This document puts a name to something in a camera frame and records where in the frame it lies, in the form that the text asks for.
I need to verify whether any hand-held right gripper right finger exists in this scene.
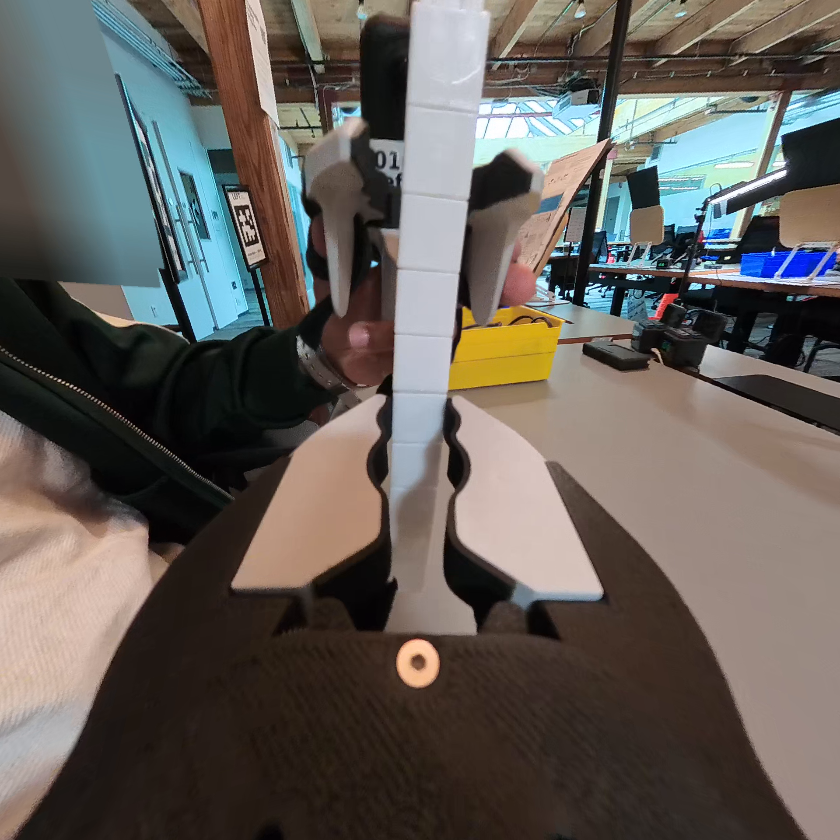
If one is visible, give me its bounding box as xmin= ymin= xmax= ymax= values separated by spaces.
xmin=443 ymin=395 xmax=605 ymax=614

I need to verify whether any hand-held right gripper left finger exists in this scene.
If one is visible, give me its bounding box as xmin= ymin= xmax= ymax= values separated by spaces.
xmin=230 ymin=394 xmax=395 ymax=614

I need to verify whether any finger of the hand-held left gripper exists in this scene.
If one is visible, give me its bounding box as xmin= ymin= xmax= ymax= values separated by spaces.
xmin=302 ymin=117 xmax=376 ymax=317
xmin=467 ymin=148 xmax=547 ymax=328

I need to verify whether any white segmented bar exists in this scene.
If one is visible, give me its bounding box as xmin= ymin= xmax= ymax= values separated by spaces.
xmin=388 ymin=0 xmax=490 ymax=631

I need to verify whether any yellow plastic bin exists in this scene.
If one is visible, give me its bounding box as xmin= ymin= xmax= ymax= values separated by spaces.
xmin=449 ymin=305 xmax=567 ymax=391

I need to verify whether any person's left forearm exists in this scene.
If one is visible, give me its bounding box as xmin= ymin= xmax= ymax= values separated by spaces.
xmin=141 ymin=298 xmax=342 ymax=473

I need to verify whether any person's left hand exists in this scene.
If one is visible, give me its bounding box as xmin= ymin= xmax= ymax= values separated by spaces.
xmin=308 ymin=217 xmax=538 ymax=389

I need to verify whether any wooden display board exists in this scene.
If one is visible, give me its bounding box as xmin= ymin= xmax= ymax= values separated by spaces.
xmin=518 ymin=136 xmax=616 ymax=277

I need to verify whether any marker poster on stand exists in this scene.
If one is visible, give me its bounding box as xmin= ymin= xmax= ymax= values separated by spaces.
xmin=223 ymin=184 xmax=271 ymax=329

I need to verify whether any black pole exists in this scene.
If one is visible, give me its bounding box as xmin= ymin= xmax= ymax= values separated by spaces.
xmin=571 ymin=0 xmax=634 ymax=308

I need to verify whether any white paper notice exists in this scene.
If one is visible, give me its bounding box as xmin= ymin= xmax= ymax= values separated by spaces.
xmin=245 ymin=0 xmax=281 ymax=129

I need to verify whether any silver wristwatch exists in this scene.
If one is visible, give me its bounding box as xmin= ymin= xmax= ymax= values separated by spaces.
xmin=295 ymin=335 xmax=362 ymax=411

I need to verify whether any white ceiling projector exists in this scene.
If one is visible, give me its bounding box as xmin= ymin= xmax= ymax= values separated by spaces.
xmin=551 ymin=75 xmax=602 ymax=120

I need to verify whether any wooden board on stand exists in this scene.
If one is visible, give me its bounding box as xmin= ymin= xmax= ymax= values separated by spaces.
xmin=777 ymin=184 xmax=840 ymax=280
xmin=629 ymin=206 xmax=665 ymax=263

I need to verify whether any black flat box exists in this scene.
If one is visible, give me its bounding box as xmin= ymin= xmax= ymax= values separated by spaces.
xmin=582 ymin=339 xmax=652 ymax=372

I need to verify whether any blue storage bin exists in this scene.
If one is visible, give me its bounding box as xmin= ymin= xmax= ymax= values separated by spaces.
xmin=740 ymin=249 xmax=840 ymax=280

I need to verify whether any person's white shirt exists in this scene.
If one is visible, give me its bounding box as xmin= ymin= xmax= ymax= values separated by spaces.
xmin=0 ymin=410 xmax=185 ymax=834

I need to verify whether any person's green jacket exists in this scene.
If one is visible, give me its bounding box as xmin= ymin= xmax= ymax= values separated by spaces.
xmin=0 ymin=279 xmax=329 ymax=546

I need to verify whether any wooden post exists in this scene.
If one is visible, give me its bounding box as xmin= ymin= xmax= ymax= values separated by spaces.
xmin=197 ymin=0 xmax=311 ymax=329

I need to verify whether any black framed wall picture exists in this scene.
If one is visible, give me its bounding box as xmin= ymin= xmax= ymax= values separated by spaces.
xmin=177 ymin=169 xmax=212 ymax=242
xmin=115 ymin=72 xmax=188 ymax=284

